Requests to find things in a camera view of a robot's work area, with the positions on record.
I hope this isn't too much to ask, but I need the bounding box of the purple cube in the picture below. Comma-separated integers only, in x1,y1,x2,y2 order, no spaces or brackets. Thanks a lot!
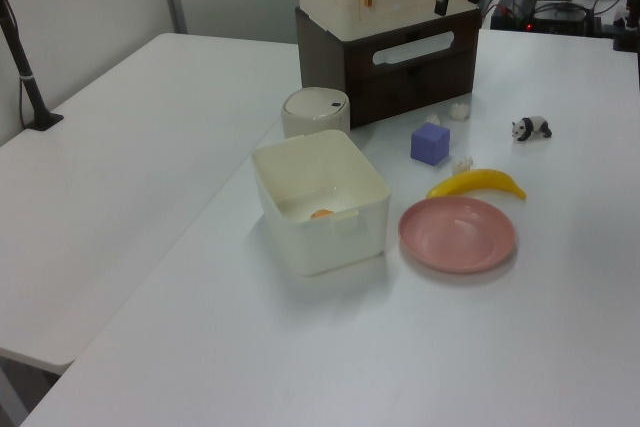
410,121,452,167

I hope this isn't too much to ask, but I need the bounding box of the pink plate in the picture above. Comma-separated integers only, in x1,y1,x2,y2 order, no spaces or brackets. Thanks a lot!
397,196,518,276

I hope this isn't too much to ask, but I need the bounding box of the black electronics box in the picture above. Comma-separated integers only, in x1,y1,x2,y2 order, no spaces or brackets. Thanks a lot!
532,1,596,36

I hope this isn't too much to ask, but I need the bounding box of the dark brown drawer box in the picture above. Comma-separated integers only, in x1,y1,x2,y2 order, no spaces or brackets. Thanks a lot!
294,5,482,131

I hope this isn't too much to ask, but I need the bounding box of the panda figurine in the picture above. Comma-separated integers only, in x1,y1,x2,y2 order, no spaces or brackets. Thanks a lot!
510,115,554,143

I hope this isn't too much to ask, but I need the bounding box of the black table clamp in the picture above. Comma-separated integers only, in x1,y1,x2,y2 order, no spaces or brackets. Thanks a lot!
602,0,640,53

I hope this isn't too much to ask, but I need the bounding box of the small cream lidded trash can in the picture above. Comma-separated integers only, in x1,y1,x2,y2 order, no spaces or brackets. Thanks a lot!
280,87,351,140

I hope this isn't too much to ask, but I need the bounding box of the yellow toy banana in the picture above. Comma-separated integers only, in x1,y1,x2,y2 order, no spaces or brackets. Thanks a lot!
425,167,528,202

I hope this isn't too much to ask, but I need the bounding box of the cream open storage bin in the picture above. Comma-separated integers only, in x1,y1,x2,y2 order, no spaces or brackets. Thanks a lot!
250,128,392,278

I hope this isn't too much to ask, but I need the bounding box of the black clamped stand pole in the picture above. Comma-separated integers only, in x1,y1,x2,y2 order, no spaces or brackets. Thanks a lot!
0,0,65,132

